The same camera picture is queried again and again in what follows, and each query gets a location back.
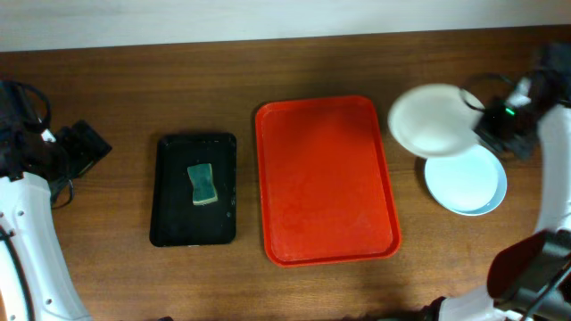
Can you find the red tray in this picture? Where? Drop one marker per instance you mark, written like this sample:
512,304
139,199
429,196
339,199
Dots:
325,190

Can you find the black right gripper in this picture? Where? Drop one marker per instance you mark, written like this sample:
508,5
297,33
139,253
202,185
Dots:
484,126

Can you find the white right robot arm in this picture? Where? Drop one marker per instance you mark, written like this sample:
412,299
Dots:
529,280

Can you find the cream plate with green mark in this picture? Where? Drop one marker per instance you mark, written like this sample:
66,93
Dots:
435,120

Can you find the black tray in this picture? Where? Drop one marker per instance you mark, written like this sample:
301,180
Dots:
175,220

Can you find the light blue plate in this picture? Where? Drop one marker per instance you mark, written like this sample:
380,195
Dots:
472,183

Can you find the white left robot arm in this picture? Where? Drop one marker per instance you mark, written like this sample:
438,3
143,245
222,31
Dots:
36,166

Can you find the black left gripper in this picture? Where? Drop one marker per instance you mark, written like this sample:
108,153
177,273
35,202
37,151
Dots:
93,148

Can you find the yellow green sponge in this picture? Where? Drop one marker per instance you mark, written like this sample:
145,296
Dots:
204,190

